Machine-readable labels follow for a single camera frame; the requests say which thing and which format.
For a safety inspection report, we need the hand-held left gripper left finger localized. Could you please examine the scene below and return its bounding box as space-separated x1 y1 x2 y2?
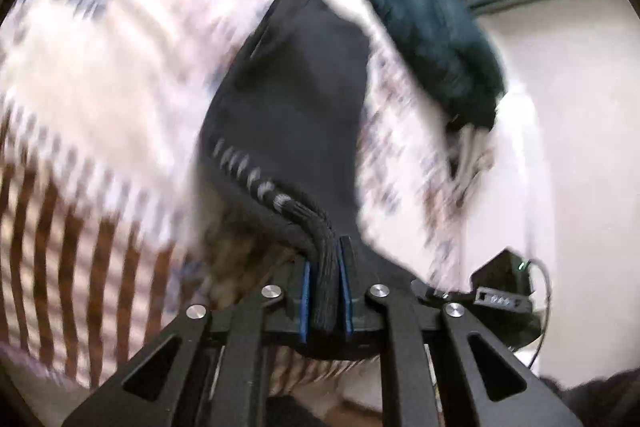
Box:
62 257 314 427

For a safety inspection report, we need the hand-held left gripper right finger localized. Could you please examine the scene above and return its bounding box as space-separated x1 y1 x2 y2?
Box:
337 236 583 427

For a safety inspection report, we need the dark striped long-sleeve shirt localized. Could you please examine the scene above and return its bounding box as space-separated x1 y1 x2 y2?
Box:
199 0 417 360

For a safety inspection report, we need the beige garment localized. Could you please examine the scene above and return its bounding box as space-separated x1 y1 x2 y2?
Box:
444 122 497 188

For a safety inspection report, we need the teal plush blanket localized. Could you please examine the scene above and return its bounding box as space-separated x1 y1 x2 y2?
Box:
361 0 507 130

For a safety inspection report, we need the floral bed sheet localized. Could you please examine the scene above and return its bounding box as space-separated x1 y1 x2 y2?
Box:
0 0 481 395

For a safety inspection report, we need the black cable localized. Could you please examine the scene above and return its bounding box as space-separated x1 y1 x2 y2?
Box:
520 258 552 369

